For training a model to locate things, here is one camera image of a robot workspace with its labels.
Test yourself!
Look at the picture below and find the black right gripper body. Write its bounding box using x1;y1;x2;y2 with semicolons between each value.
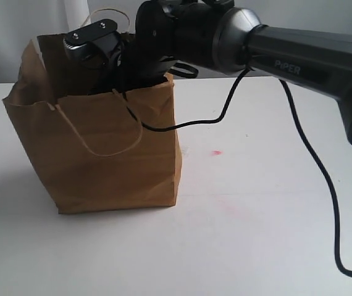
122;1;182;88

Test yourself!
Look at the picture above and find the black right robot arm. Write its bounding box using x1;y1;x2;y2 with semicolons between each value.
135;1;352;144

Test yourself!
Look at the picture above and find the brown paper bag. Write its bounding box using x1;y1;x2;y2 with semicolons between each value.
3;29;182;214

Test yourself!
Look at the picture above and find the white backdrop curtain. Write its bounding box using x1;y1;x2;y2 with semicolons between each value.
0;0;352;83

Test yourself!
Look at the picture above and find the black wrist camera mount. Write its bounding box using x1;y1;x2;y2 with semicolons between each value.
62;18;124;93

